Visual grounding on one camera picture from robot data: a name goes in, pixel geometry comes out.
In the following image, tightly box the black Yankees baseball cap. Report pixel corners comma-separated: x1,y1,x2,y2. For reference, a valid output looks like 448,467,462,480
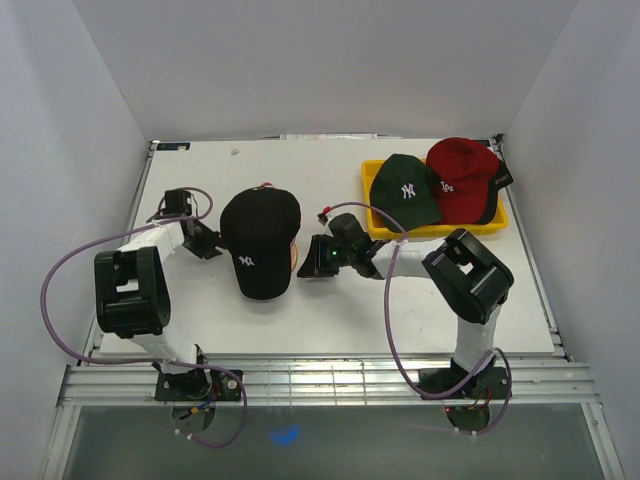
220,187,301,301

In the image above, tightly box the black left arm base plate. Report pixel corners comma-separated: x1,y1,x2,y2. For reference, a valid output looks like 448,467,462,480
154,369,243,403

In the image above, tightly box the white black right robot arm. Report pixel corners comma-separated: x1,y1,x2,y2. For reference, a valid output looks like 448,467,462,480
297,213,514,397

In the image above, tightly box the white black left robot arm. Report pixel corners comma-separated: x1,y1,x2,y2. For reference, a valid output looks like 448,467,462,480
94,187,223,400

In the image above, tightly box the red baseball cap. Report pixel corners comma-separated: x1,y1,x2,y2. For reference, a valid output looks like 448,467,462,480
426,137,501,225

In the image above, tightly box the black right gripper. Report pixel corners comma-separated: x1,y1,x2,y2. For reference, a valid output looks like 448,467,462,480
297,234,354,278

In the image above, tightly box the black sport baseball cap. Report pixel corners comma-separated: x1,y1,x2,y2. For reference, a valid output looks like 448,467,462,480
479,160,514,225

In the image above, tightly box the dark green Yankees cap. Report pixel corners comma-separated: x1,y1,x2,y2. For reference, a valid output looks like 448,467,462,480
369,153,442,233

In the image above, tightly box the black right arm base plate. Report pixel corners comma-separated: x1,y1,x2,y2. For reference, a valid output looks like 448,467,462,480
417,360,510,400

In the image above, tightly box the yellow plastic bin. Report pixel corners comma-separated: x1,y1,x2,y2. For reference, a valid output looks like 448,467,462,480
361,159,509,240

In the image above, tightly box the aluminium front rail frame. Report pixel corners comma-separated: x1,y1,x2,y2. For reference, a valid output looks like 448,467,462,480
40,358,624,479

